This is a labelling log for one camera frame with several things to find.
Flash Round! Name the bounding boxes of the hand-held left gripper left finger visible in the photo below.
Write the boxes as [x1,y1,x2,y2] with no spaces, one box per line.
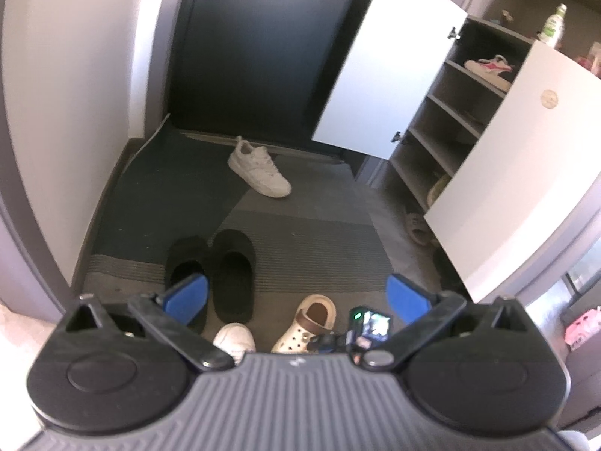
[65,272,234,370]

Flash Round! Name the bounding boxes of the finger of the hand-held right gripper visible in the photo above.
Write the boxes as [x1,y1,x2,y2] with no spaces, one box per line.
[307,333,350,354]

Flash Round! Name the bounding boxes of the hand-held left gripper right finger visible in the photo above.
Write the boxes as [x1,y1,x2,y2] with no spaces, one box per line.
[360,274,536,370]

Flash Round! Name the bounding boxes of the cream clog with charms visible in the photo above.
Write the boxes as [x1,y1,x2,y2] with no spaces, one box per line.
[271,294,337,354]

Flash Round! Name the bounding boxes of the black slide sandal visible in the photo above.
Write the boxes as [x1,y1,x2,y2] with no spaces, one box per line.
[164,236,210,334]
[210,229,257,325]

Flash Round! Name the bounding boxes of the white perforated sneaker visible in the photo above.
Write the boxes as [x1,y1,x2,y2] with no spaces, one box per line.
[213,322,257,362]

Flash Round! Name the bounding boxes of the white lace-up sneaker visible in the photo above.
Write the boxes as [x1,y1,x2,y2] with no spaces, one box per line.
[227,135,293,198]

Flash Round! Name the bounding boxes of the beige sandal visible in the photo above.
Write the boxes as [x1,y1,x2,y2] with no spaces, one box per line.
[405,213,435,247]

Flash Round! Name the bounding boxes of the grey green patterned floor mat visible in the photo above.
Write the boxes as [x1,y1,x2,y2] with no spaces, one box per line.
[85,115,444,339]

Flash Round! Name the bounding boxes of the yellow fuzzy slipper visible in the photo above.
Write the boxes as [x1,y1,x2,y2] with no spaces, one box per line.
[426,173,452,207]

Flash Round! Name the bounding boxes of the white cabinet door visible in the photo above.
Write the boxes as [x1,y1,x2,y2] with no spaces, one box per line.
[311,0,469,160]
[424,40,601,304]

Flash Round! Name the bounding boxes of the pink bag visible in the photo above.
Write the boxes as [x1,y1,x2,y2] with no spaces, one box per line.
[563,307,601,349]

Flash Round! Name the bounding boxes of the pink white sneaker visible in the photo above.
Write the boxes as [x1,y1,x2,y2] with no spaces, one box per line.
[464,55,513,93]

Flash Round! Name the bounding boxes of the black entrance door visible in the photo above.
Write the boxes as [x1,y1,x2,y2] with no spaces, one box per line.
[169,0,390,156]

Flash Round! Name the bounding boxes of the white green bottle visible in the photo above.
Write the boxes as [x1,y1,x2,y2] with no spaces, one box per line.
[536,3,569,48]

